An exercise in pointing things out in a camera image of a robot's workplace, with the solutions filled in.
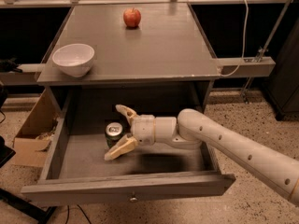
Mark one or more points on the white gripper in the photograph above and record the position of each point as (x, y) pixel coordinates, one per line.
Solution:
(142, 130)

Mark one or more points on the green soda can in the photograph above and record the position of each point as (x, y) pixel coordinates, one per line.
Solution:
(113, 133)

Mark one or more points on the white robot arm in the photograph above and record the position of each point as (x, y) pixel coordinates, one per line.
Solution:
(191, 128)

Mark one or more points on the open grey top drawer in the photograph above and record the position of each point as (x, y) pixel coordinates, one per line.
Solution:
(75, 171)

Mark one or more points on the grey cabinet with top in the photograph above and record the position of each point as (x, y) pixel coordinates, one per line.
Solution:
(167, 46)

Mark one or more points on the silver drawer knob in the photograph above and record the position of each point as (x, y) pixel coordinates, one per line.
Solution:
(133, 198)

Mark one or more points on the white bowl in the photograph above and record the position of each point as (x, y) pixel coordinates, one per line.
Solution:
(75, 60)

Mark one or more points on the cardboard box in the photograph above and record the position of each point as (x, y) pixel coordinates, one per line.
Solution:
(34, 137)

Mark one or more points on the red apple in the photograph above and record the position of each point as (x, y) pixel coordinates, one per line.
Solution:
(132, 17)

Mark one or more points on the black stand base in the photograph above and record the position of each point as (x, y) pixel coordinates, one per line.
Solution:
(41, 216)

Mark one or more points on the metal diagonal strut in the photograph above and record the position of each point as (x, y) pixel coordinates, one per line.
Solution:
(261, 51)

